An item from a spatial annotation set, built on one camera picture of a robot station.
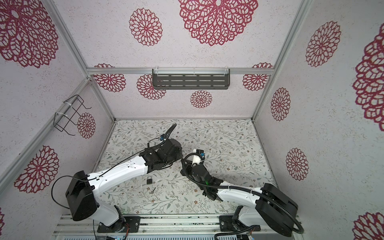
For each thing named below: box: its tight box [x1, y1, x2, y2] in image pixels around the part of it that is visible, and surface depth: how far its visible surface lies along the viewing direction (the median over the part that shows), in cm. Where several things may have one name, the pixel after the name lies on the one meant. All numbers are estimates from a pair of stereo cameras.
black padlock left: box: [146, 175, 153, 185], surface depth 89 cm
